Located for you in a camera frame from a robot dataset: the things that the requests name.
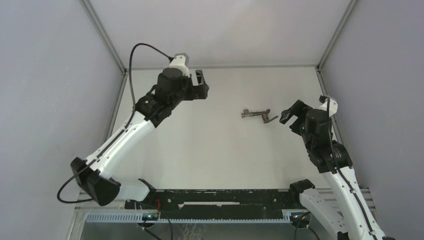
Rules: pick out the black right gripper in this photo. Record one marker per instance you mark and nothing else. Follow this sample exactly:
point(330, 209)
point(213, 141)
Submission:
point(298, 109)

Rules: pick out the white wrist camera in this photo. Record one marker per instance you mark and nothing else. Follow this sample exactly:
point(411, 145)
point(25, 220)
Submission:
point(180, 61)
point(328, 104)

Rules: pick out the metal elbow pipe fitting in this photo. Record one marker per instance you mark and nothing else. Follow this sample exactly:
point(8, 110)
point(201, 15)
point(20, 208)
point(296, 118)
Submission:
point(246, 113)

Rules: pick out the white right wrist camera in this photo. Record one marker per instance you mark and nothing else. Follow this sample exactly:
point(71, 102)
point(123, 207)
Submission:
point(328, 104)

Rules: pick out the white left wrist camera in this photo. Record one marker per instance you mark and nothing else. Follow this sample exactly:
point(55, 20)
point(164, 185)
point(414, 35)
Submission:
point(180, 61)

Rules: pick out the metal water faucet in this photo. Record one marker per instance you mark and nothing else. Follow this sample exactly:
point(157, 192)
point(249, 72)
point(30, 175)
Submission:
point(265, 116)

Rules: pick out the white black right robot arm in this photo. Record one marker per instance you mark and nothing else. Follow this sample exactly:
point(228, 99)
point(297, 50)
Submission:
point(354, 220)

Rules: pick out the white slotted cable duct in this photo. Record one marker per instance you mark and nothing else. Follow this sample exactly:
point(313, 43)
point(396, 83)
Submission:
point(132, 217)

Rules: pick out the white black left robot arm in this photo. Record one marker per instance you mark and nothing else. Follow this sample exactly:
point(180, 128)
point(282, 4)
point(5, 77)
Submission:
point(95, 173)

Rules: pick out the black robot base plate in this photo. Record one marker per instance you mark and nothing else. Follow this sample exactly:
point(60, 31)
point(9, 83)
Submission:
point(221, 203)

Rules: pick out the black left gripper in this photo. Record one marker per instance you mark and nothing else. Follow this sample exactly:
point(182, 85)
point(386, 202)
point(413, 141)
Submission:
point(196, 92)

